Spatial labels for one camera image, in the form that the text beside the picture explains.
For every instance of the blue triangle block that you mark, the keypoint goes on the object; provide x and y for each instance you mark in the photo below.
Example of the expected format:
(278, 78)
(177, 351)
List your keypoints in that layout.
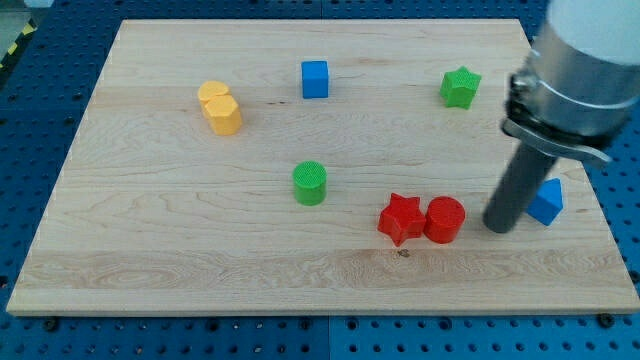
(547, 203)

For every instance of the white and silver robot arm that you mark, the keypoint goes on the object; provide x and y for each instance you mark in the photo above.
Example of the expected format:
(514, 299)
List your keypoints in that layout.
(579, 83)

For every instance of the blue cube block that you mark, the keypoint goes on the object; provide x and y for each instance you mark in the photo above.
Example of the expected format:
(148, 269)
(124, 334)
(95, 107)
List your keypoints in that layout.
(315, 79)

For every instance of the green cylinder block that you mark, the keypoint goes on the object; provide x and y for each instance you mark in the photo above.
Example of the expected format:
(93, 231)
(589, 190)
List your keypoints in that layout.
(309, 179)

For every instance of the light wooden board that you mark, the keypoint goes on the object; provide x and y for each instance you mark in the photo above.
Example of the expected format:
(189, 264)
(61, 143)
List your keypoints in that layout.
(153, 214)

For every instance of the red star block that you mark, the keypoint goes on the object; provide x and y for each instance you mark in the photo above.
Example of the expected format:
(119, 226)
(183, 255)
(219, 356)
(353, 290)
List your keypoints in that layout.
(401, 219)

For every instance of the yellow hexagon block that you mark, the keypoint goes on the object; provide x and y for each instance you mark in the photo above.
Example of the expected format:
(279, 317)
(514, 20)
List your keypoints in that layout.
(223, 115)

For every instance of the red cylinder block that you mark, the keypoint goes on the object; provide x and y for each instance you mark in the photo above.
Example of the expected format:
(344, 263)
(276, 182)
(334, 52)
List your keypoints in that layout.
(443, 219)

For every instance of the yellow cylinder block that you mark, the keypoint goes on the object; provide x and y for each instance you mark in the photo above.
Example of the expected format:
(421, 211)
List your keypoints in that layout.
(209, 90)

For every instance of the green star block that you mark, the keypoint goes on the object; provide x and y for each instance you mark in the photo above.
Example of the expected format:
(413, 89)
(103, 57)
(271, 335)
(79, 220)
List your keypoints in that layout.
(459, 87)

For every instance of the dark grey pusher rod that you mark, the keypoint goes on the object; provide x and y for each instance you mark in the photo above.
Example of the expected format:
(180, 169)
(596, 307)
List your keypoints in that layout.
(527, 170)

